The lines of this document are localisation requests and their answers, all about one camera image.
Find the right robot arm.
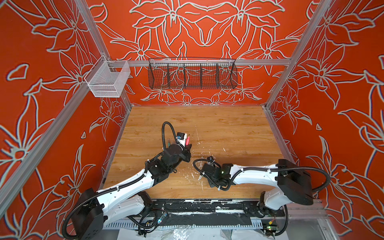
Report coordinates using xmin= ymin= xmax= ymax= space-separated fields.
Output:
xmin=193 ymin=157 xmax=331 ymax=211

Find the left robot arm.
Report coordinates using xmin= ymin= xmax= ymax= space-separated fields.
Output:
xmin=62 ymin=122 xmax=192 ymax=240

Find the clear plastic bin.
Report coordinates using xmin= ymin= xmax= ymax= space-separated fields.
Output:
xmin=85 ymin=57 xmax=131 ymax=98

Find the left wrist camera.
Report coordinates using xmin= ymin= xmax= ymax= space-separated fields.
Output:
xmin=176 ymin=132 xmax=188 ymax=147

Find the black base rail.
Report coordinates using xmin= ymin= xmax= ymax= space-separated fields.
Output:
xmin=135 ymin=199 xmax=286 ymax=218

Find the black wire basket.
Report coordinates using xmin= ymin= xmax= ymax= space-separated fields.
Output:
xmin=148 ymin=57 xmax=238 ymax=90

